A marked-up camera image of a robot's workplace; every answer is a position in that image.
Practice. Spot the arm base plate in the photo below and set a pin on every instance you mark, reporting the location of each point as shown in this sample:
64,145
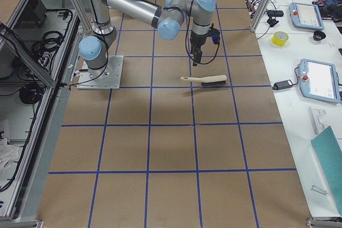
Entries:
104,79

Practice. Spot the teach pendant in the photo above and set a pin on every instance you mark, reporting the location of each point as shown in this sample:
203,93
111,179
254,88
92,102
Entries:
319,80
305,16

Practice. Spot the near teach pendant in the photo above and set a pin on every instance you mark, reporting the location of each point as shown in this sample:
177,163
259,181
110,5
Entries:
319,80

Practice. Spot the far teach pendant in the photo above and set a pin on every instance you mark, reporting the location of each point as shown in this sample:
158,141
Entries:
305,16

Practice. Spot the beige hand brush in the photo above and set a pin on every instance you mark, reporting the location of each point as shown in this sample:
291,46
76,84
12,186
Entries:
207,80

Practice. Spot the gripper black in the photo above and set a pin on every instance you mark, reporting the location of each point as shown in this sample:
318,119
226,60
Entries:
197,40

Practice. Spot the teal board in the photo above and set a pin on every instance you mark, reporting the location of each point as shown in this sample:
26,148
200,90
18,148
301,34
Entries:
328,153

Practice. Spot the white crumpled cloth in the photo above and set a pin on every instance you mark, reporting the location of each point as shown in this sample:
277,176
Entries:
9,154

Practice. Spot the black power adapter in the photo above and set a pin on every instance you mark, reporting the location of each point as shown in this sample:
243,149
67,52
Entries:
282,85

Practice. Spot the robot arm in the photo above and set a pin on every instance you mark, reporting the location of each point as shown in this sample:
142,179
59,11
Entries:
167,20

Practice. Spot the yellow tape roll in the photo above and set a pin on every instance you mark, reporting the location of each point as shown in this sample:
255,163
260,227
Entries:
280,38

